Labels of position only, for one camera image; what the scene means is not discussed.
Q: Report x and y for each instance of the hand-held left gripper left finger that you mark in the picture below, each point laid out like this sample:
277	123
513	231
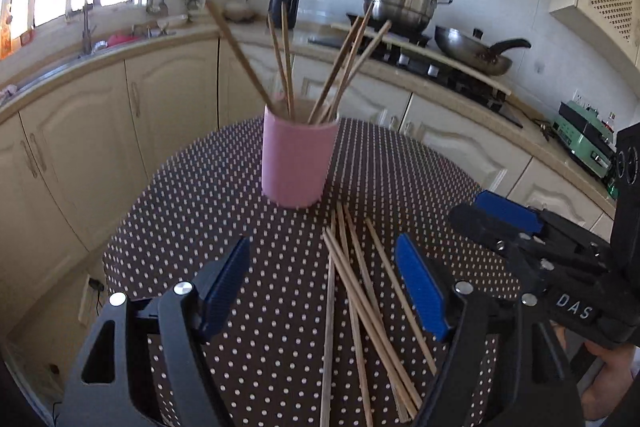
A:
225	287

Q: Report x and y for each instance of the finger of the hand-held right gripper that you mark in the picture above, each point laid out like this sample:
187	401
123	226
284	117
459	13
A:
480	224
505	209

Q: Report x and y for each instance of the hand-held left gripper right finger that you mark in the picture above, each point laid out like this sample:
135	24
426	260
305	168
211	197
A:
420	287

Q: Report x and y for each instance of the bunch of wooden chopsticks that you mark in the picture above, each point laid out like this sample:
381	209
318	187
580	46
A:
350	279

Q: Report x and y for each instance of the pink cup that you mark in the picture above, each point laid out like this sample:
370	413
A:
295	162

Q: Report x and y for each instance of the person's right hand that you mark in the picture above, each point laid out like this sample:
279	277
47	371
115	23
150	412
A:
612	382

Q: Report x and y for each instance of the beige kitchen countertop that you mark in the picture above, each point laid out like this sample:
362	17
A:
530	147

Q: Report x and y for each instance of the brown polka dot tablecloth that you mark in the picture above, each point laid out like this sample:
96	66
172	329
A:
200	217

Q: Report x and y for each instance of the green electric cooker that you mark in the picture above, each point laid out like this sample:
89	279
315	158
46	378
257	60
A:
580	132

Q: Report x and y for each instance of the light wooden board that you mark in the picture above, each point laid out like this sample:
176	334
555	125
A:
480	77

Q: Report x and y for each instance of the black gas stove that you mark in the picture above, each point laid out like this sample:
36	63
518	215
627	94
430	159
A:
450	79

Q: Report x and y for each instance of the black induction cooker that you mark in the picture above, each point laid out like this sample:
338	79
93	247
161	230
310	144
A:
425	39

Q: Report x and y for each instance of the red bowl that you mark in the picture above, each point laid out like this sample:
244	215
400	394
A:
119	39

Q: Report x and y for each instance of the stack of white bowls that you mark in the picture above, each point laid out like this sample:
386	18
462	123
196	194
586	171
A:
240	13

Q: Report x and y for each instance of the steel kitchen sink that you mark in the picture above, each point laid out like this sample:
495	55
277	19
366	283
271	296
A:
60	66

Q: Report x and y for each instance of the black kettle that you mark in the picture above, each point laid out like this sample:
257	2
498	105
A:
294	7

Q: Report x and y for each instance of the steel faucet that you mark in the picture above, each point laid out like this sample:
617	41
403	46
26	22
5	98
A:
86	32

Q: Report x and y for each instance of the orange bottle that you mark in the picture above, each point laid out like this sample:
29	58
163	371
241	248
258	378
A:
5	34

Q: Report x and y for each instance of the white wall outlet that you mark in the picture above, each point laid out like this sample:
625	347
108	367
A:
581	98

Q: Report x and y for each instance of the white low wall socket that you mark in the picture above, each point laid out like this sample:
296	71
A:
90	299

